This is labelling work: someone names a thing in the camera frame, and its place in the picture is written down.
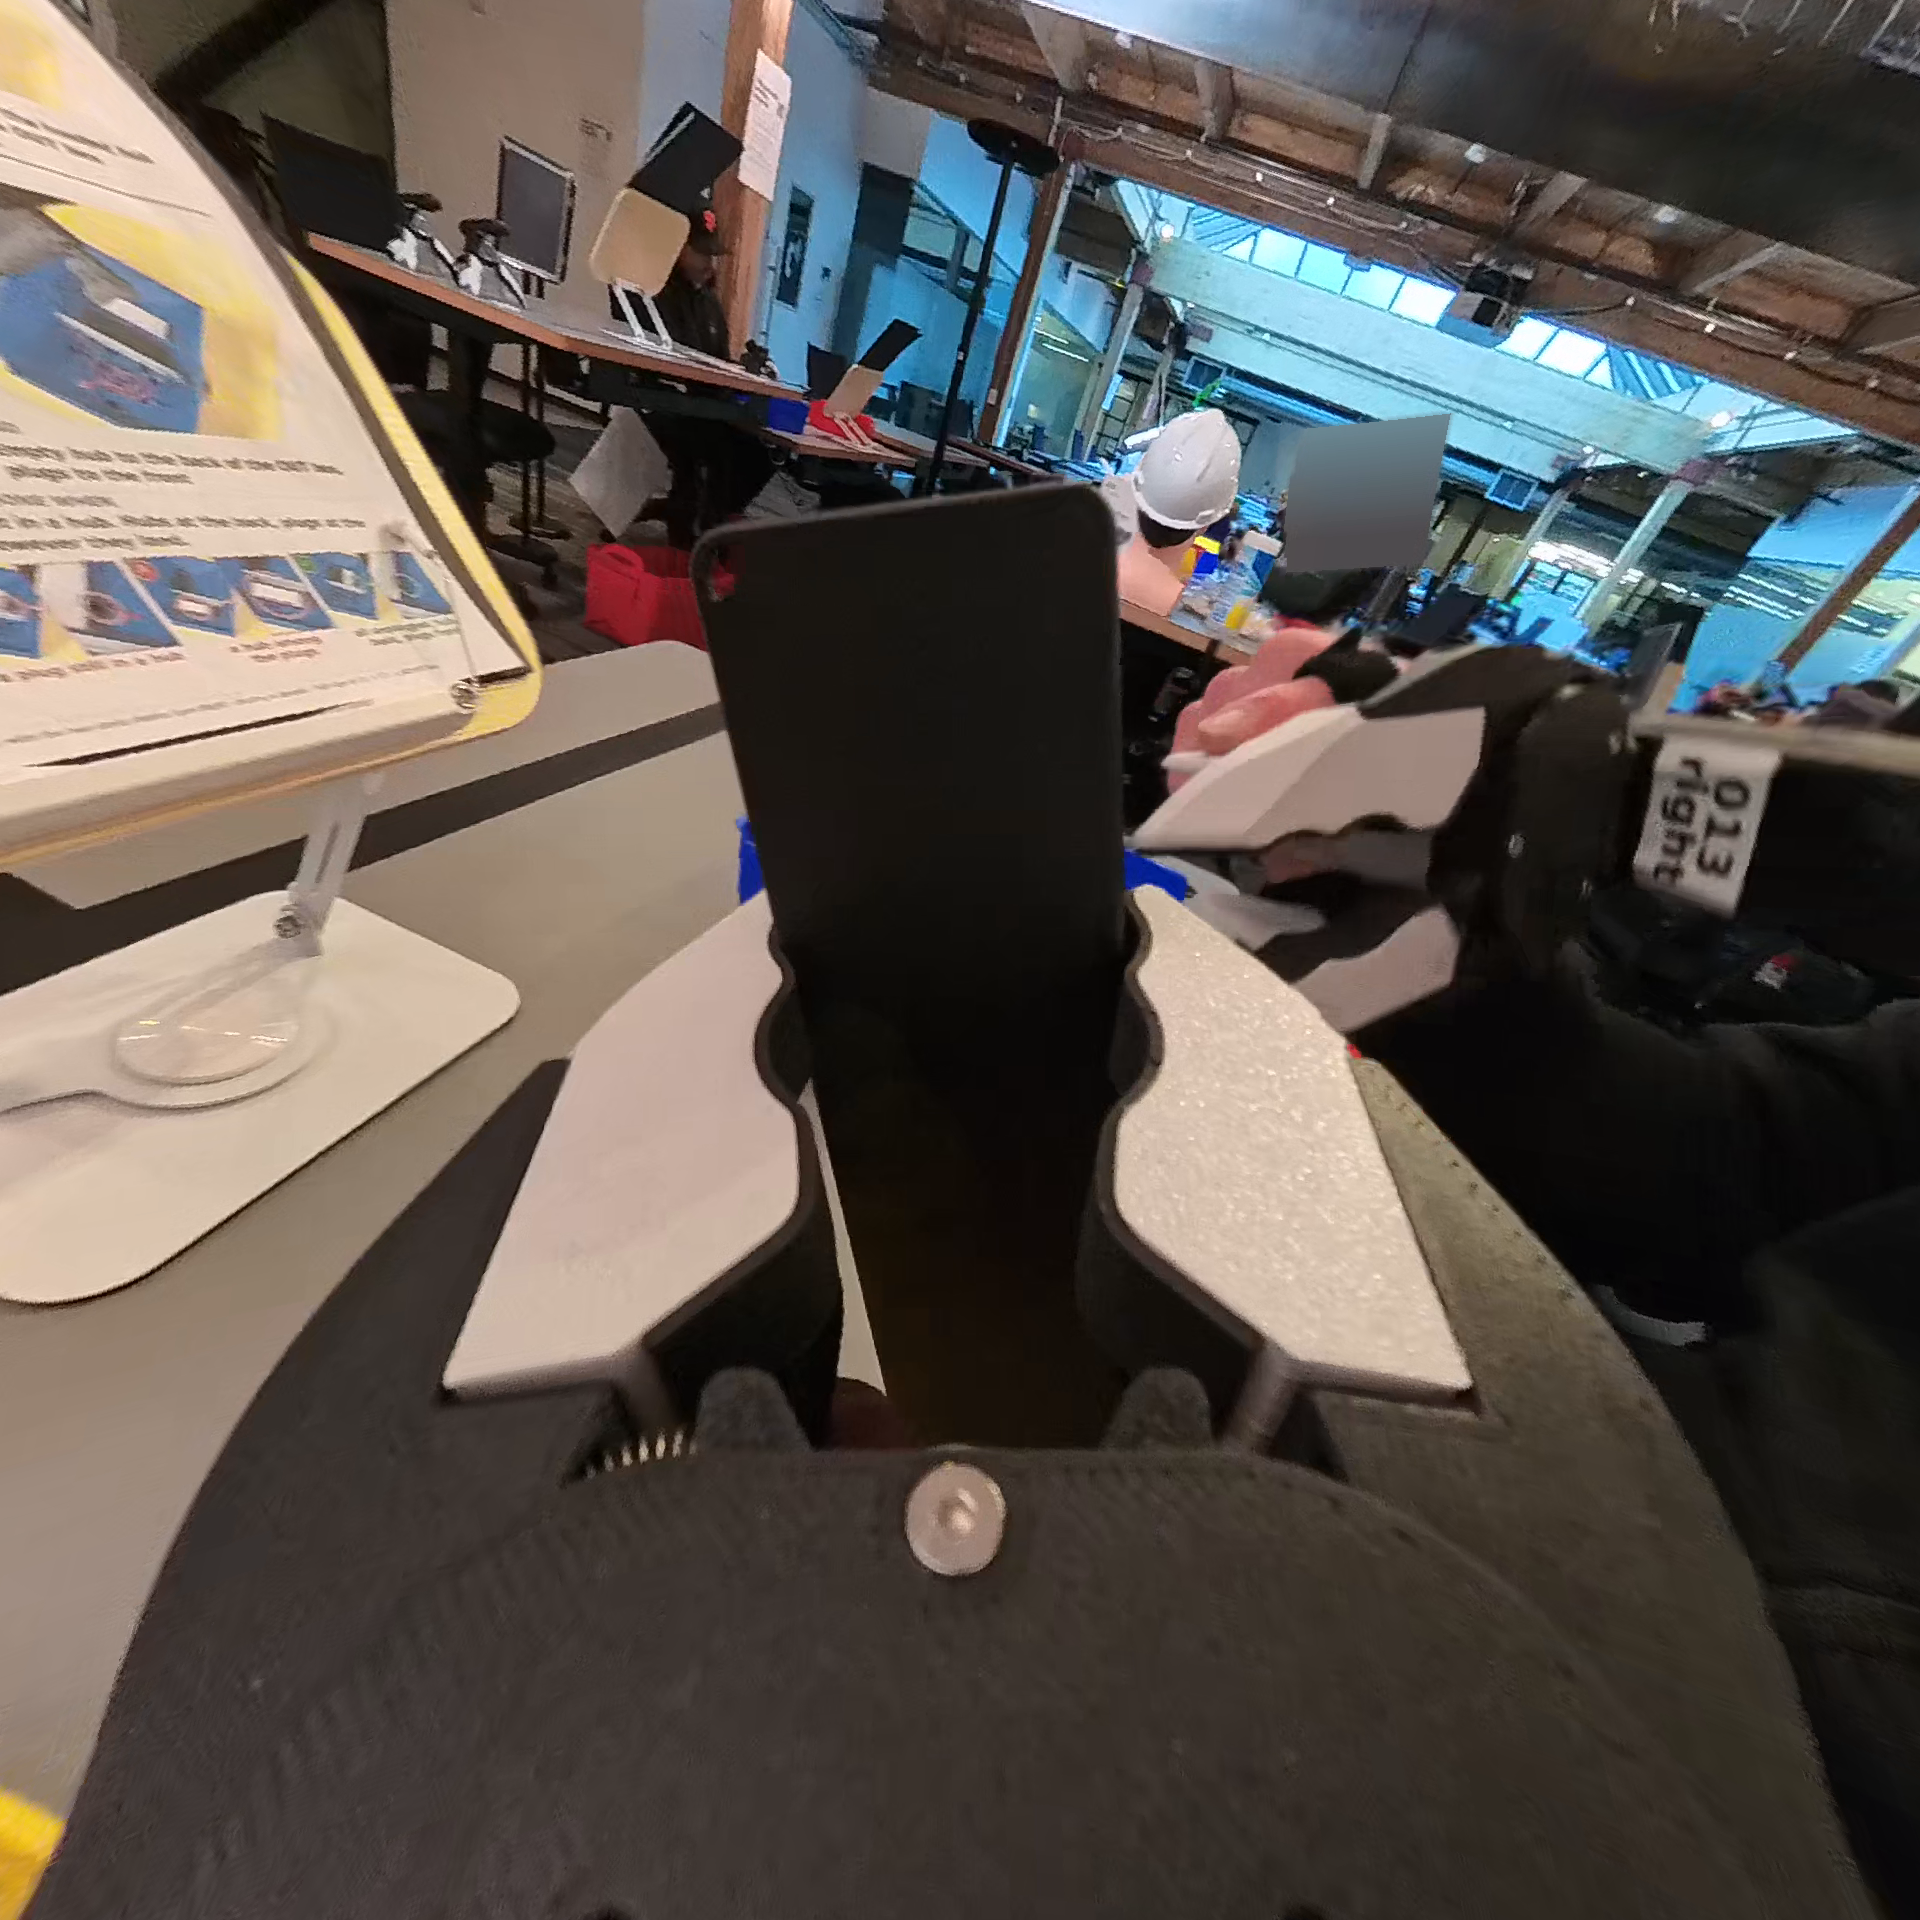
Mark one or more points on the grey framed monitor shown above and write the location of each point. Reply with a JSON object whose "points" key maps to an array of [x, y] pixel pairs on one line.
{"points": [[536, 210]]}

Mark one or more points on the white hard hat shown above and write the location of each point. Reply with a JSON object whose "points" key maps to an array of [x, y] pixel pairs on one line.
{"points": [[1190, 468]]}

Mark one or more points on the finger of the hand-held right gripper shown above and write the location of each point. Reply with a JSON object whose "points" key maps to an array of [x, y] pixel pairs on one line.
{"points": [[1388, 973], [1320, 773]]}

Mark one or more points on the black monitor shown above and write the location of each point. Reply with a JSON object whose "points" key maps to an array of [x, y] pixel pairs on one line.
{"points": [[330, 188]]}

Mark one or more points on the printed instruction sheet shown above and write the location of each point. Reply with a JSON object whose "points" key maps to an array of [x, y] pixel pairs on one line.
{"points": [[180, 493]]}

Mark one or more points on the person's right forearm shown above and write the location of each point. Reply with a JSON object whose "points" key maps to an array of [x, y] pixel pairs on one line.
{"points": [[1723, 1109]]}

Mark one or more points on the blue object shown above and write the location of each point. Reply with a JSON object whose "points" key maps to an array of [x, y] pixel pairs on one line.
{"points": [[755, 862]]}

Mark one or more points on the person's black clothing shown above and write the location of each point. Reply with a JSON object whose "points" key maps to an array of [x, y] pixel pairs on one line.
{"points": [[1844, 1576]]}

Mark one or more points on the black light pole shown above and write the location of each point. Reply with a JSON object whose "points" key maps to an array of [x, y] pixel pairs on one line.
{"points": [[984, 299]]}

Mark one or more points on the black usb hub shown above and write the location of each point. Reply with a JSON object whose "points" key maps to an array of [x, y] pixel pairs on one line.
{"points": [[915, 779]]}

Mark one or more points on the white document stand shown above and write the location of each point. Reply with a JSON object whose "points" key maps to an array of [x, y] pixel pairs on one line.
{"points": [[300, 1078]]}

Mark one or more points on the long wooden desk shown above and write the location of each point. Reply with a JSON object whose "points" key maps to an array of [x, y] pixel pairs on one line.
{"points": [[570, 332]]}

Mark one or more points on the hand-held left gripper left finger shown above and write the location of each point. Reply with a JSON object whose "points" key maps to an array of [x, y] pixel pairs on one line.
{"points": [[644, 1154]]}

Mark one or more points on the person's right hand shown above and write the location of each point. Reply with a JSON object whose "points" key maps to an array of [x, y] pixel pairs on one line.
{"points": [[1254, 691]]}

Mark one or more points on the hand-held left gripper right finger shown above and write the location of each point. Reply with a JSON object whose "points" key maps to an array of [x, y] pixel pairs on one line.
{"points": [[1275, 1171]]}

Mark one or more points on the black desk chair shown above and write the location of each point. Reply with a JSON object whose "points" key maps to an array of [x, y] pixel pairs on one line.
{"points": [[481, 450]]}

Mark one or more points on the red bin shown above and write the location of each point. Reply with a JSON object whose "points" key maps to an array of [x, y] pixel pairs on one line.
{"points": [[644, 597]]}

